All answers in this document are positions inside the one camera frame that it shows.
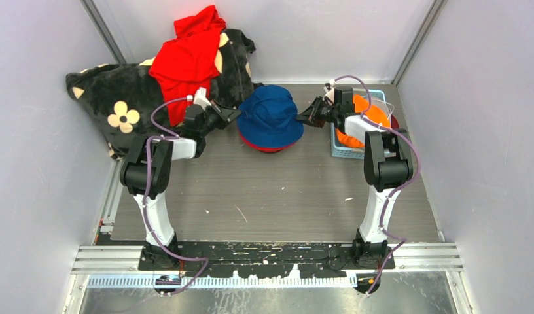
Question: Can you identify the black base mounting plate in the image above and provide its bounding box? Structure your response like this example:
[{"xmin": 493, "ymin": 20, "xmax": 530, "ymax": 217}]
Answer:
[{"xmin": 137, "ymin": 241, "xmax": 395, "ymax": 279}]

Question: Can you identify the blue bucket hat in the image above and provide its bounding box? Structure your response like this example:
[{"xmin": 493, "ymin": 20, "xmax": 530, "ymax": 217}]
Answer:
[{"xmin": 236, "ymin": 85, "xmax": 304, "ymax": 150}]

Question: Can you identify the aluminium rail frame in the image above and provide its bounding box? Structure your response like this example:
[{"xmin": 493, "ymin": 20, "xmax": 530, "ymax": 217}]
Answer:
[{"xmin": 71, "ymin": 243, "xmax": 464, "ymax": 288}]

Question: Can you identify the dark red hat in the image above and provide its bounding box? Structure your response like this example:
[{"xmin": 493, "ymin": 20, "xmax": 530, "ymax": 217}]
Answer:
[{"xmin": 389, "ymin": 115, "xmax": 400, "ymax": 129}]

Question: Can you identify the red bucket hat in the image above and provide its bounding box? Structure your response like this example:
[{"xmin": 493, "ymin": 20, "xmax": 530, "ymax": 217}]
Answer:
[{"xmin": 238, "ymin": 130, "xmax": 294, "ymax": 152}]

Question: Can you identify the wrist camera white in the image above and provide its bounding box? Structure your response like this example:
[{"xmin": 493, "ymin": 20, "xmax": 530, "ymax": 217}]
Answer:
[
  {"xmin": 323, "ymin": 78, "xmax": 336, "ymax": 105},
  {"xmin": 193, "ymin": 87, "xmax": 212, "ymax": 109}
]

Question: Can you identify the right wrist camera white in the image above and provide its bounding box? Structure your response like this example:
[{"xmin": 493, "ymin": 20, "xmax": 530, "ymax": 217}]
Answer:
[{"xmin": 323, "ymin": 78, "xmax": 336, "ymax": 105}]

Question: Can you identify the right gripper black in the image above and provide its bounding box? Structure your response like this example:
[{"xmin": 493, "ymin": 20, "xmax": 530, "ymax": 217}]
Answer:
[{"xmin": 296, "ymin": 96, "xmax": 340, "ymax": 129}]

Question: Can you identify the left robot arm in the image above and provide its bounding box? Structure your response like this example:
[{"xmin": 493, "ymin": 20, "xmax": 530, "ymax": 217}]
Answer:
[{"xmin": 120, "ymin": 102, "xmax": 241, "ymax": 270}]

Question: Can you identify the black floral plush blanket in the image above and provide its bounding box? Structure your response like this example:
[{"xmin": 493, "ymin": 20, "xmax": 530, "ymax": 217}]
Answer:
[{"xmin": 65, "ymin": 29, "xmax": 257, "ymax": 159}]

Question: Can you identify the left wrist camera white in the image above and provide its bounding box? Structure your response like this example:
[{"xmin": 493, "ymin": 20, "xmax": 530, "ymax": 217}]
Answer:
[{"xmin": 193, "ymin": 87, "xmax": 212, "ymax": 109}]

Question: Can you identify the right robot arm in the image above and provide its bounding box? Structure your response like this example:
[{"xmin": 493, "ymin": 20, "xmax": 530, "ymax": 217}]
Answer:
[{"xmin": 297, "ymin": 84, "xmax": 414, "ymax": 269}]

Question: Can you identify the orange hat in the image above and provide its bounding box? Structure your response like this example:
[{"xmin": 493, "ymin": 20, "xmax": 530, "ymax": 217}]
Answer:
[{"xmin": 336, "ymin": 94, "xmax": 391, "ymax": 148}]

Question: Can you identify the light blue plastic basket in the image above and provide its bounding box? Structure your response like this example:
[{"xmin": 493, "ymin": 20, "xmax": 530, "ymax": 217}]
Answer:
[{"xmin": 330, "ymin": 89, "xmax": 395, "ymax": 160}]

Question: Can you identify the red cloth on blanket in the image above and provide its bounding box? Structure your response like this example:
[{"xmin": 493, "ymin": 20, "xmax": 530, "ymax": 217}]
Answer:
[{"xmin": 149, "ymin": 5, "xmax": 228, "ymax": 126}]

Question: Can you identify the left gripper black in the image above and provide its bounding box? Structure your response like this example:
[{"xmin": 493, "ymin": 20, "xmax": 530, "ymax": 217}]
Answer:
[{"xmin": 198, "ymin": 100, "xmax": 240, "ymax": 137}]

